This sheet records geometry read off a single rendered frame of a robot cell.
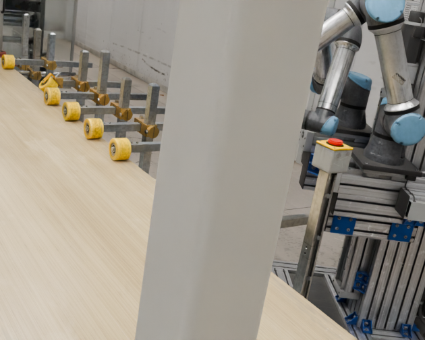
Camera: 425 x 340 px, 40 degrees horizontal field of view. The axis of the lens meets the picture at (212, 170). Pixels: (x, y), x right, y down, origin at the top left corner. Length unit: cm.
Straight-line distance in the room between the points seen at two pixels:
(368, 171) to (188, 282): 195
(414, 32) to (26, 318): 176
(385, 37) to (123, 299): 119
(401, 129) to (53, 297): 126
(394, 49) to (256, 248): 175
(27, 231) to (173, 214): 132
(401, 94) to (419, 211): 43
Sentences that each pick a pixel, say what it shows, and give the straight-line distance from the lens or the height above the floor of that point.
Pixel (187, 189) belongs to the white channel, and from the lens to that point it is 27.
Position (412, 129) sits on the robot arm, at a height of 121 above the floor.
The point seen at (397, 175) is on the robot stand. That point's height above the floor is 100.
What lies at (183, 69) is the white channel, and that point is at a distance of 27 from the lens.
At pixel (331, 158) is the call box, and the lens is 154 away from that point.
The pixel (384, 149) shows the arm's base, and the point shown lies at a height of 109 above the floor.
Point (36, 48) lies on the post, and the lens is 375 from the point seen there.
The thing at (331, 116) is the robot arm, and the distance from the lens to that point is 223.
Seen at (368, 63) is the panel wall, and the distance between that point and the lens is 504.
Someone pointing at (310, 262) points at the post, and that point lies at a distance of 168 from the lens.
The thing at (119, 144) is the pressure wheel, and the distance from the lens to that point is 211.
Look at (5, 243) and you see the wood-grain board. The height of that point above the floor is 90.
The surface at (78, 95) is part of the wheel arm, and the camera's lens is 284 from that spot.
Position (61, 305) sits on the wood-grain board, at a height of 90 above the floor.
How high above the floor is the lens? 160
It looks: 19 degrees down
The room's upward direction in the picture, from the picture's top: 9 degrees clockwise
